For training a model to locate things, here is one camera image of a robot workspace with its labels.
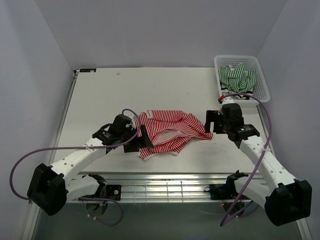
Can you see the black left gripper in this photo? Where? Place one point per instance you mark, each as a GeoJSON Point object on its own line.
{"type": "Point", "coordinates": [143, 142]}

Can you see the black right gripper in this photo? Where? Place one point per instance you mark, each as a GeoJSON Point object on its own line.
{"type": "Point", "coordinates": [211, 116]}

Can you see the red white striped tank top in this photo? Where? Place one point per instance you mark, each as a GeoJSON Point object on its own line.
{"type": "Point", "coordinates": [170, 131]}

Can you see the green white striped tank top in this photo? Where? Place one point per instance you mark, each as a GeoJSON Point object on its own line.
{"type": "Point", "coordinates": [237, 79]}

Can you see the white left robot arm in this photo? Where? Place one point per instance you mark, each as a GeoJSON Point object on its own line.
{"type": "Point", "coordinates": [52, 186]}

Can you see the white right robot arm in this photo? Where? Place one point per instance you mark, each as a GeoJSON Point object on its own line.
{"type": "Point", "coordinates": [284, 198]}

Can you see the white perforated plastic basket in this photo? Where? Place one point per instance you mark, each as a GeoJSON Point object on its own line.
{"type": "Point", "coordinates": [260, 90]}

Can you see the blue label sticker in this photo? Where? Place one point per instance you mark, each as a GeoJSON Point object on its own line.
{"type": "Point", "coordinates": [87, 70]}

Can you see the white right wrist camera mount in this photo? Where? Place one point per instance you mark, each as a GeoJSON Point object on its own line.
{"type": "Point", "coordinates": [225, 100]}

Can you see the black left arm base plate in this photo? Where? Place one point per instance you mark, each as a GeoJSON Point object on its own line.
{"type": "Point", "coordinates": [100, 188]}

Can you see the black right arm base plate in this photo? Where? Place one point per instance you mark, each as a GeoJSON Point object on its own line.
{"type": "Point", "coordinates": [227, 190]}

